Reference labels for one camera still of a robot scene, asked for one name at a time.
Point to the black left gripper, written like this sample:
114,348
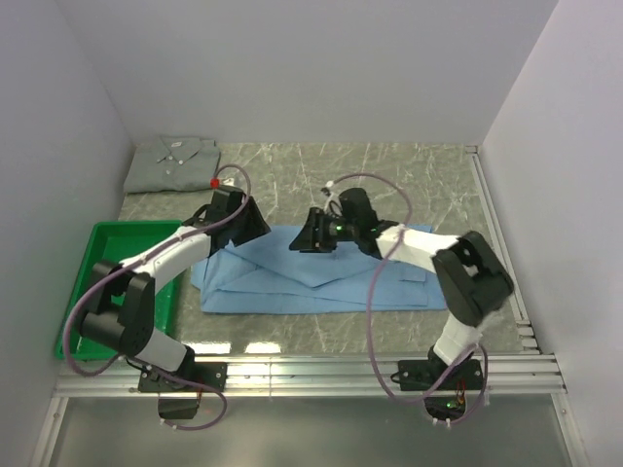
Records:
257,227

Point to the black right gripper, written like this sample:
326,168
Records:
311,240

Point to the light blue long sleeve shirt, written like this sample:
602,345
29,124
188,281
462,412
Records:
264,277

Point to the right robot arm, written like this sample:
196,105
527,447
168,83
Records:
473,281

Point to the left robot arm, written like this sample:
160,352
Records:
118,310

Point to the folded grey shirt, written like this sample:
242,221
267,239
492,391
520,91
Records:
178,164

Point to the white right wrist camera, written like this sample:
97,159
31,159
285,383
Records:
329,194

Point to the aluminium right side rail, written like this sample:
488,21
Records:
523,322

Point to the aluminium rail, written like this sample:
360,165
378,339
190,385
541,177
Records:
339,375
523,322

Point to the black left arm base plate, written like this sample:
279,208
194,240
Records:
180,393

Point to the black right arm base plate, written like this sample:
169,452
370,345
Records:
467,384

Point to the aluminium front rail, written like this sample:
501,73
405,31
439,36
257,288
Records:
339,375

